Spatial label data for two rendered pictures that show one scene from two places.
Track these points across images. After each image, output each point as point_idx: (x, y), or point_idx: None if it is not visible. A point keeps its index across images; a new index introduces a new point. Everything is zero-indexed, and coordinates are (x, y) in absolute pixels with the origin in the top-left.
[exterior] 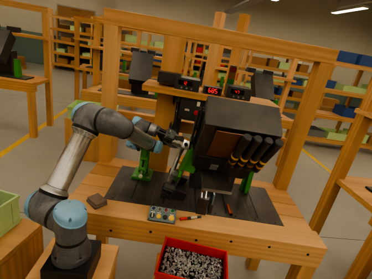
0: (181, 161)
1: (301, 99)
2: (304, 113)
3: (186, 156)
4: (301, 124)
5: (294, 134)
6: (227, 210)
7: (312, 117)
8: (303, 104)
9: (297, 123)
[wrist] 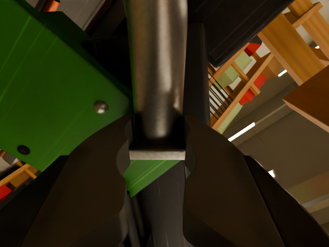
0: (5, 30)
1: (322, 68)
2: (289, 67)
3: (63, 146)
4: (276, 53)
5: (267, 34)
6: (41, 7)
7: (281, 64)
8: (308, 72)
9: (283, 49)
